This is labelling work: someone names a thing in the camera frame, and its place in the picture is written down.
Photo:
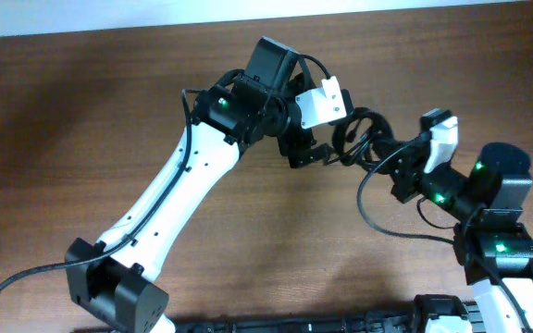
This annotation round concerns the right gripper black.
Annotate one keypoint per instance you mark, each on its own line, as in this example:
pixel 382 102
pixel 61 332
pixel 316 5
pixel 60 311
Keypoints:
pixel 405 167

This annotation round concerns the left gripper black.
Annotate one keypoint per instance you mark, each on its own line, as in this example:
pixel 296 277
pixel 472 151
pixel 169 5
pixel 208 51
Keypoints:
pixel 301 151

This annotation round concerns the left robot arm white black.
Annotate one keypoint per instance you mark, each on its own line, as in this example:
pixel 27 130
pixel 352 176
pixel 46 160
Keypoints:
pixel 114 277

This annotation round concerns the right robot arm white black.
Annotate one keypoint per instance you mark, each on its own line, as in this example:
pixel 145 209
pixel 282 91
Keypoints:
pixel 490 242

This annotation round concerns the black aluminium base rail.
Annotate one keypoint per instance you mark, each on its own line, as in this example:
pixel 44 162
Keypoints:
pixel 426 313

